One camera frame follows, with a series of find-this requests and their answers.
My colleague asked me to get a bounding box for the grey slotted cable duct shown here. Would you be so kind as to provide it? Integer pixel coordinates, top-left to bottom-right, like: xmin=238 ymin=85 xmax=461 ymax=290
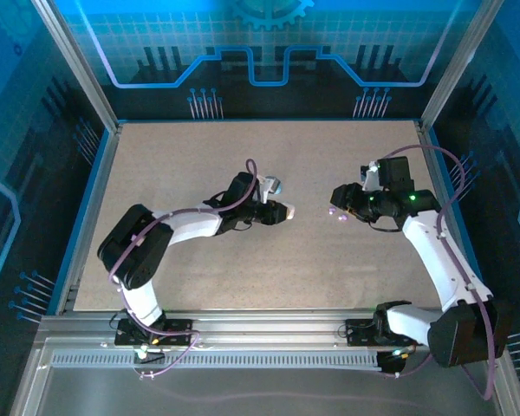
xmin=51 ymin=352 xmax=383 ymax=370

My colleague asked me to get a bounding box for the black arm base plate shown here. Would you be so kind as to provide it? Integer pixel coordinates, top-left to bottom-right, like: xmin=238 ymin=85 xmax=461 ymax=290
xmin=344 ymin=318 xmax=424 ymax=348
xmin=114 ymin=318 xmax=195 ymax=348

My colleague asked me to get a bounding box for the aluminium frame corner bar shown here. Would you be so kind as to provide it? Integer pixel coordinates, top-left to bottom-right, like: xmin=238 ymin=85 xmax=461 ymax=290
xmin=8 ymin=340 xmax=57 ymax=416
xmin=483 ymin=315 xmax=520 ymax=416

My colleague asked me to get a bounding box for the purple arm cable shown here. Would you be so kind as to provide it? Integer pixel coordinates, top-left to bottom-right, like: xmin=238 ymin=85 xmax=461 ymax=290
xmin=379 ymin=145 xmax=497 ymax=402
xmin=107 ymin=159 xmax=262 ymax=379

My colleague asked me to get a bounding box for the aluminium table side rail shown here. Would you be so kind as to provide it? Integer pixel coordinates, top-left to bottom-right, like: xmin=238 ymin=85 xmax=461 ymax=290
xmin=54 ymin=122 xmax=123 ymax=316
xmin=414 ymin=120 xmax=494 ymax=316

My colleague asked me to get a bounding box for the aluminium frame post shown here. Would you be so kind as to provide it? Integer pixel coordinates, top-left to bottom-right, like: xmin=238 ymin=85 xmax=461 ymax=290
xmin=29 ymin=0 xmax=121 ymax=133
xmin=418 ymin=0 xmax=506 ymax=133

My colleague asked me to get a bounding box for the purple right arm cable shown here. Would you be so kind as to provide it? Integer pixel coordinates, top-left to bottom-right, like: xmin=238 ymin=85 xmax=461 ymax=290
xmin=379 ymin=145 xmax=497 ymax=402

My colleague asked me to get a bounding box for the black controller box with LEDs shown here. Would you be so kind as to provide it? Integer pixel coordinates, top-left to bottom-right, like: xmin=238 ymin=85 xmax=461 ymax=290
xmin=133 ymin=346 xmax=166 ymax=370
xmin=376 ymin=349 xmax=407 ymax=377

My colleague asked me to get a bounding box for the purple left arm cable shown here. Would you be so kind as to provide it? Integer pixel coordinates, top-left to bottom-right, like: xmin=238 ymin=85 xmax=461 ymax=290
xmin=107 ymin=159 xmax=262 ymax=379

